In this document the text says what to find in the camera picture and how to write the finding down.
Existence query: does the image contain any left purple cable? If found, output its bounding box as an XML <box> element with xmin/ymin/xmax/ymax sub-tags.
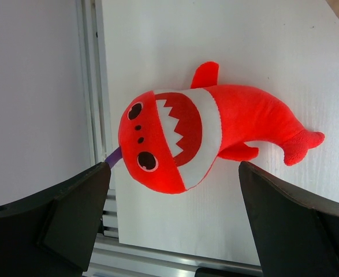
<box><xmin>105</xmin><ymin>147</ymin><xmax>122</xmax><ymax>169</ymax></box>

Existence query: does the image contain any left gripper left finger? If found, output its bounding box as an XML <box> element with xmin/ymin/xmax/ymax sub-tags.
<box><xmin>0</xmin><ymin>162</ymin><xmax>111</xmax><ymax>276</ymax></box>

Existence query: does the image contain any aluminium mounting rail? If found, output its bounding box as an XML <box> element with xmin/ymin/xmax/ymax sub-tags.
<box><xmin>83</xmin><ymin>188</ymin><xmax>263</xmax><ymax>276</ymax></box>

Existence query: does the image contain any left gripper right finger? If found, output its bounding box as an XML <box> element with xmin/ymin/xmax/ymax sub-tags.
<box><xmin>239</xmin><ymin>162</ymin><xmax>339</xmax><ymax>276</ymax></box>

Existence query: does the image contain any red shark plush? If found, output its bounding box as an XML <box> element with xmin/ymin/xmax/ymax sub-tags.
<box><xmin>118</xmin><ymin>61</ymin><xmax>325</xmax><ymax>194</ymax></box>

